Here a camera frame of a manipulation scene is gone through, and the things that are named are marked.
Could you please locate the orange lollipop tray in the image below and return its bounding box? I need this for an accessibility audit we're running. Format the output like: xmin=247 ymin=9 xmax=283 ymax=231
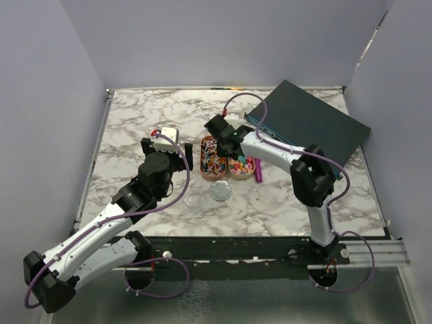
xmin=200 ymin=135 xmax=227 ymax=181

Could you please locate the beige star candy tray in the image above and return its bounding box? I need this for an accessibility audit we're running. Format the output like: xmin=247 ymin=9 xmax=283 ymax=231
xmin=227 ymin=155 xmax=256 ymax=180

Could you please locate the clear round jar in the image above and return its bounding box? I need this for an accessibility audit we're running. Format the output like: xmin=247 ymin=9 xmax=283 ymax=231
xmin=183 ymin=190 xmax=205 ymax=209

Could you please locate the purple plastic scoop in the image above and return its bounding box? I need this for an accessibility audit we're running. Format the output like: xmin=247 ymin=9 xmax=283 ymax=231
xmin=254 ymin=158 xmax=263 ymax=183

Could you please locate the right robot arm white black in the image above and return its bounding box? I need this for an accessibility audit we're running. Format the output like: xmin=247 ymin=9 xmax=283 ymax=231
xmin=205 ymin=114 xmax=338 ymax=264

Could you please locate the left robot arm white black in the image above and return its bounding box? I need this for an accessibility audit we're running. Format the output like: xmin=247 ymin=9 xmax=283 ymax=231
xmin=23 ymin=133 xmax=193 ymax=314

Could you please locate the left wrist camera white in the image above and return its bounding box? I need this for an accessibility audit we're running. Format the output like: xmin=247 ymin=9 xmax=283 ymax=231
xmin=152 ymin=127 xmax=179 ymax=153

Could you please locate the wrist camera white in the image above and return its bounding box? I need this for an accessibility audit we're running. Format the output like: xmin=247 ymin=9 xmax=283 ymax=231
xmin=152 ymin=127 xmax=179 ymax=153
xmin=225 ymin=113 xmax=243 ymax=129

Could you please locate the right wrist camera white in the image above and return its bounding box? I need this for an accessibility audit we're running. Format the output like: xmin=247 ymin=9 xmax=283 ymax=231
xmin=225 ymin=113 xmax=243 ymax=129

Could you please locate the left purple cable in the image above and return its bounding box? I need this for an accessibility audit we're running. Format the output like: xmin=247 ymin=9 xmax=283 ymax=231
xmin=23 ymin=131 xmax=192 ymax=310

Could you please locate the purple cable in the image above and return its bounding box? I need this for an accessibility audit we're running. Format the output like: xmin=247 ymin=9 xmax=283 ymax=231
xmin=23 ymin=131 xmax=192 ymax=310
xmin=223 ymin=92 xmax=376 ymax=294

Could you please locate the dark teal network switch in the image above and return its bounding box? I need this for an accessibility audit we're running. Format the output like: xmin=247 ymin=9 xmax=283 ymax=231
xmin=261 ymin=80 xmax=371 ymax=166

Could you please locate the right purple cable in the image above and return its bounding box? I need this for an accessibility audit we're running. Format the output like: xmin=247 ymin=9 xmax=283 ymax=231
xmin=223 ymin=92 xmax=376 ymax=294

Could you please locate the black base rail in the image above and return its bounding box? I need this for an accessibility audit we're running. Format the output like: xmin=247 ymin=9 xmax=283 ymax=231
xmin=70 ymin=236 xmax=352 ymax=281

